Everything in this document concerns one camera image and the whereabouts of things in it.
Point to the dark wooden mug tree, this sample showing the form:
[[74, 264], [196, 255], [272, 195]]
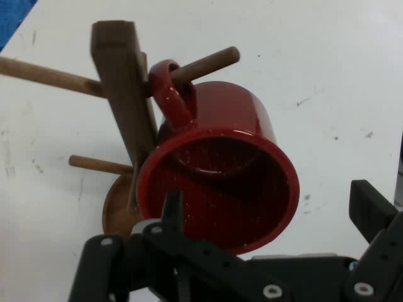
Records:
[[119, 78]]

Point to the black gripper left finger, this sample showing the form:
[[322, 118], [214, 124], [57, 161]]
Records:
[[104, 267]]

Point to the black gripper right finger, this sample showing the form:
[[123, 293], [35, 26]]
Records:
[[378, 251]]

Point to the blue foam puzzle mat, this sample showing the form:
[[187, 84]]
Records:
[[9, 19]]

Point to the dark red speckled mug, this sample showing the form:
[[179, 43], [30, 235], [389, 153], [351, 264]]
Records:
[[226, 107]]

